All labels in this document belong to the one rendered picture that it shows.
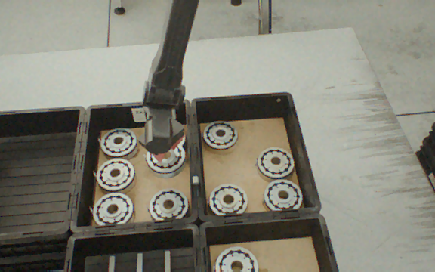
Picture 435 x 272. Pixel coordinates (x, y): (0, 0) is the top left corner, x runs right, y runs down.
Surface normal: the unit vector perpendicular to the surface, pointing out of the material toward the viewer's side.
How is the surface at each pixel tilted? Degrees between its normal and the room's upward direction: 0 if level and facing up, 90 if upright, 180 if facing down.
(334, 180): 0
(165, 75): 88
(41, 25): 0
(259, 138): 0
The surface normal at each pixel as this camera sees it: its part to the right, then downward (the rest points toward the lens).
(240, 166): 0.00, -0.61
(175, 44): 0.14, 0.77
